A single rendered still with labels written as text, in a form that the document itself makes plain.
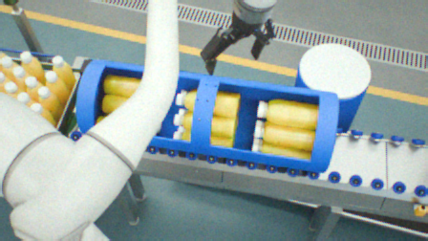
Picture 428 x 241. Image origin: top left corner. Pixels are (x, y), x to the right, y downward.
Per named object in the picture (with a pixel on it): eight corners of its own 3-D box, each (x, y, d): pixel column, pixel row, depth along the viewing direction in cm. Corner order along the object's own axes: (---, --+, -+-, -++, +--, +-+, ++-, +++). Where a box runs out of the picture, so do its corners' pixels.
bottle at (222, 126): (236, 119, 168) (182, 110, 170) (235, 118, 160) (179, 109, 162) (233, 139, 168) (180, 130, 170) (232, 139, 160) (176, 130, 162)
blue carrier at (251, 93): (320, 186, 171) (337, 150, 146) (88, 148, 179) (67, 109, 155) (325, 119, 185) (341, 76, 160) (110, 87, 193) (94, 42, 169)
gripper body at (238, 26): (259, -9, 107) (249, 18, 115) (226, 1, 104) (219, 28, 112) (275, 17, 104) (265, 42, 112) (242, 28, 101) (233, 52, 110)
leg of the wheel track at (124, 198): (138, 226, 261) (117, 177, 208) (127, 224, 261) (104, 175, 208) (140, 216, 264) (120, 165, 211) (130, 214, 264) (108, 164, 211)
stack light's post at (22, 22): (83, 144, 288) (19, 14, 195) (77, 143, 289) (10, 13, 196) (85, 139, 291) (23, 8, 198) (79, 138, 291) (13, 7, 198)
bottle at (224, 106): (236, 118, 166) (181, 109, 168) (239, 98, 165) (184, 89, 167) (235, 119, 159) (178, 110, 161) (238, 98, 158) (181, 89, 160)
